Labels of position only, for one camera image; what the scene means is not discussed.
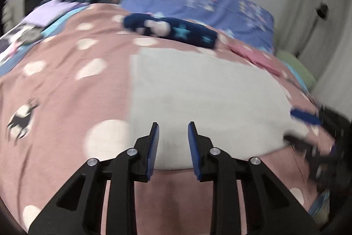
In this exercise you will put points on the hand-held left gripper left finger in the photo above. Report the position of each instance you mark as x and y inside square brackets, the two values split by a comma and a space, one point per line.
[152, 149]

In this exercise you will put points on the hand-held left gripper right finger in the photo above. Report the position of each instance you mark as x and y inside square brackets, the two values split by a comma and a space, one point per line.
[194, 149]

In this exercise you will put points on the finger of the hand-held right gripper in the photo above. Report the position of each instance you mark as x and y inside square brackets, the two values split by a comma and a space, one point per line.
[299, 141]
[305, 115]

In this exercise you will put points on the pale green long-sleeve shirt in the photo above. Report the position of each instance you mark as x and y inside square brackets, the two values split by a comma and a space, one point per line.
[206, 91]

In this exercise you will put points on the green cloth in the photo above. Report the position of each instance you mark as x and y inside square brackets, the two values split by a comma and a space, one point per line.
[298, 67]

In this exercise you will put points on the pink folded garment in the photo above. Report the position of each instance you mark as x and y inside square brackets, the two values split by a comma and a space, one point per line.
[258, 58]

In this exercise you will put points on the white pleated curtain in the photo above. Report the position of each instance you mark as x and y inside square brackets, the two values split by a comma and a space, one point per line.
[338, 45]

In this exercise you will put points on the black floor lamp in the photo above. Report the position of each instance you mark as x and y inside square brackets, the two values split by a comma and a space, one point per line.
[322, 10]

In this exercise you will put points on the pink polka dot blanket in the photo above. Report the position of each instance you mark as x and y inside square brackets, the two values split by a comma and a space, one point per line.
[68, 80]

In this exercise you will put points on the navy star print fleece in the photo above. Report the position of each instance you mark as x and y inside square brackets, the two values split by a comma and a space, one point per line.
[187, 32]

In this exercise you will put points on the blue tree print cover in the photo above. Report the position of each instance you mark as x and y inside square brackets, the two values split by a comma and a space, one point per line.
[178, 1]

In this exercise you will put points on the lavender cloth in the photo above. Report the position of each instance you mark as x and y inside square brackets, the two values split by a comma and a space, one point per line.
[52, 13]

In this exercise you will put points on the animal print bedsheet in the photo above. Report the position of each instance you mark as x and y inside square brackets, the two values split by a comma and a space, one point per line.
[24, 34]

